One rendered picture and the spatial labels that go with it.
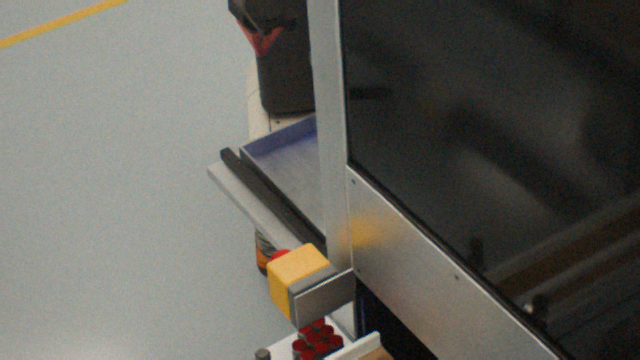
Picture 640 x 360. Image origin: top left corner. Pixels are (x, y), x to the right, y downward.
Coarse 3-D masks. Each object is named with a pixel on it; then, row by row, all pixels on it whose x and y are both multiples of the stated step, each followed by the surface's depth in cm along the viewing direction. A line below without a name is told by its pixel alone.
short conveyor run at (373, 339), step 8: (368, 336) 161; (376, 336) 160; (352, 344) 160; (360, 344) 159; (368, 344) 160; (376, 344) 161; (256, 352) 156; (264, 352) 155; (336, 352) 159; (344, 352) 159; (352, 352) 159; (360, 352) 160; (368, 352) 163; (376, 352) 163; (384, 352) 163
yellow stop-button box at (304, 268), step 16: (288, 256) 164; (304, 256) 164; (320, 256) 164; (272, 272) 162; (288, 272) 162; (304, 272) 161; (320, 272) 161; (336, 272) 161; (272, 288) 165; (288, 288) 160; (304, 288) 159; (288, 304) 162
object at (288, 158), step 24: (312, 120) 207; (264, 144) 203; (288, 144) 206; (312, 144) 205; (264, 168) 201; (288, 168) 201; (312, 168) 201; (288, 192) 196; (312, 192) 196; (312, 216) 192
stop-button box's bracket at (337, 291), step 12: (336, 276) 161; (348, 276) 163; (324, 288) 161; (336, 288) 162; (348, 288) 164; (300, 300) 160; (312, 300) 161; (324, 300) 162; (336, 300) 164; (348, 300) 165; (300, 312) 161; (312, 312) 162; (324, 312) 164; (300, 324) 162
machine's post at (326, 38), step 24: (312, 0) 140; (336, 0) 136; (312, 24) 143; (336, 24) 138; (312, 48) 145; (336, 48) 140; (336, 72) 142; (336, 96) 145; (336, 120) 148; (336, 144) 151; (336, 168) 154; (336, 192) 157; (336, 216) 160; (336, 240) 163; (336, 264) 167; (360, 288) 166; (336, 312) 174; (360, 312) 169; (360, 336) 172
